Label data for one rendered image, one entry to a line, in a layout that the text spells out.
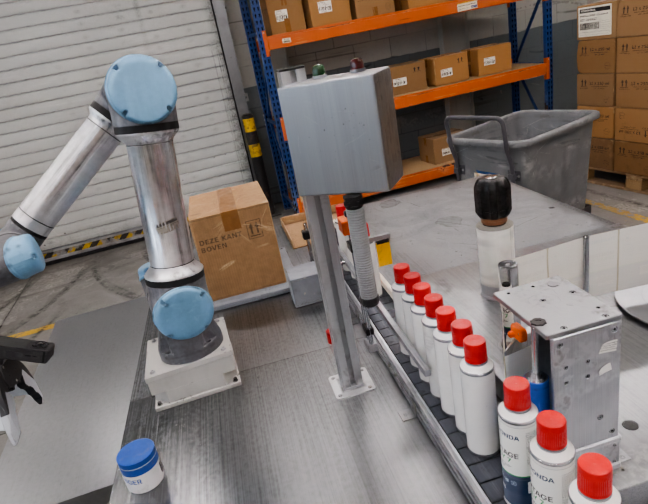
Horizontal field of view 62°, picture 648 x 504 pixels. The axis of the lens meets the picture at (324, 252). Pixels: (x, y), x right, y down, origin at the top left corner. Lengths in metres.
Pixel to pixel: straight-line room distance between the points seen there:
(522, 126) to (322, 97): 3.33
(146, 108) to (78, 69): 4.41
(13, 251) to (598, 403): 0.96
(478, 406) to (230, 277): 0.99
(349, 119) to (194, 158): 4.57
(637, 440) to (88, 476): 0.99
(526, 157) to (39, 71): 4.05
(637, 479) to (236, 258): 1.16
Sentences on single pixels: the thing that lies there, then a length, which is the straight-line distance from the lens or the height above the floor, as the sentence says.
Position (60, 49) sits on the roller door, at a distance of 5.40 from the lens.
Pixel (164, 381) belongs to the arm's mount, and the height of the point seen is 0.90.
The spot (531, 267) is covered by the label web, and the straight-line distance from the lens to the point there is 1.17.
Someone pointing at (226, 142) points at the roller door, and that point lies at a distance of 5.43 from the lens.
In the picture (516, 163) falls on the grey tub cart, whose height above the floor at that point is 0.66.
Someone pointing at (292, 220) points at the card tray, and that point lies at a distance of 2.28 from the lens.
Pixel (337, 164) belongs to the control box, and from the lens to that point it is 0.91.
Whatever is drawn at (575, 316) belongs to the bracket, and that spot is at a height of 1.14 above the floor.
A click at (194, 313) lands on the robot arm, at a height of 1.09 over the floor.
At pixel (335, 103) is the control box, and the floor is 1.44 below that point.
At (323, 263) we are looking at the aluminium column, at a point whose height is 1.13.
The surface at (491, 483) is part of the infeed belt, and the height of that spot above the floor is 0.88.
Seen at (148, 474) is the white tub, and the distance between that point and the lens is 1.11.
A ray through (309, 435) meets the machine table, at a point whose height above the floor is 0.83.
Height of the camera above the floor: 1.54
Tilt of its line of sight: 22 degrees down
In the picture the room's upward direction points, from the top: 11 degrees counter-clockwise
